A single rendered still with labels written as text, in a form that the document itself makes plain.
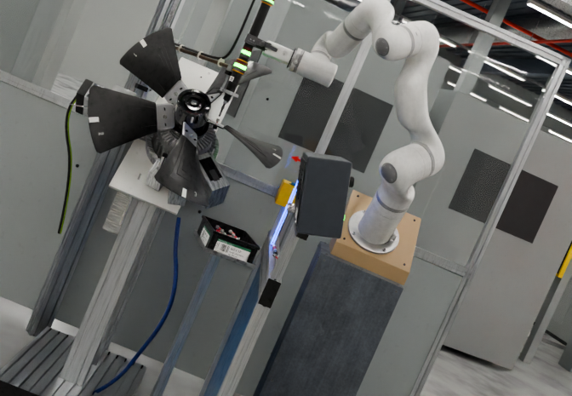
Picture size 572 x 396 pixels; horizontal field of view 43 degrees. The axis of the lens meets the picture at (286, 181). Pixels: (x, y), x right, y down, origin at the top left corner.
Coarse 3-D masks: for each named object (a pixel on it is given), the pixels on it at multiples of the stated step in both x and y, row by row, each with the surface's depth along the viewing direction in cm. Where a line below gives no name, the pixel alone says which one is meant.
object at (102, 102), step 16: (96, 96) 244; (112, 96) 245; (128, 96) 247; (96, 112) 244; (112, 112) 245; (128, 112) 247; (144, 112) 249; (96, 128) 244; (112, 128) 246; (128, 128) 248; (144, 128) 251; (96, 144) 244; (112, 144) 246
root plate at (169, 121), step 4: (160, 104) 251; (164, 104) 252; (168, 104) 252; (172, 104) 253; (160, 108) 252; (168, 108) 253; (172, 108) 254; (160, 112) 252; (164, 112) 253; (168, 112) 253; (172, 112) 254; (160, 116) 253; (168, 116) 254; (172, 116) 254; (160, 120) 253; (164, 120) 254; (168, 120) 254; (172, 120) 255; (160, 124) 254; (164, 124) 254; (168, 124) 255; (172, 124) 255; (160, 128) 254; (164, 128) 254; (168, 128) 255; (172, 128) 256
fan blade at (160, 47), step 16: (160, 32) 267; (144, 48) 266; (160, 48) 264; (128, 64) 266; (144, 64) 265; (160, 64) 262; (176, 64) 261; (144, 80) 264; (160, 80) 262; (176, 80) 259
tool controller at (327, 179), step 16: (304, 160) 184; (320, 160) 176; (336, 160) 177; (304, 176) 178; (320, 176) 177; (336, 176) 177; (352, 176) 180; (304, 192) 177; (320, 192) 177; (336, 192) 177; (288, 208) 194; (304, 208) 177; (320, 208) 177; (336, 208) 177; (304, 224) 178; (320, 224) 178; (336, 224) 178
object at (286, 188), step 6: (282, 186) 282; (288, 186) 282; (294, 186) 282; (282, 192) 282; (288, 192) 282; (276, 198) 285; (282, 198) 282; (288, 198) 282; (294, 198) 282; (282, 204) 282
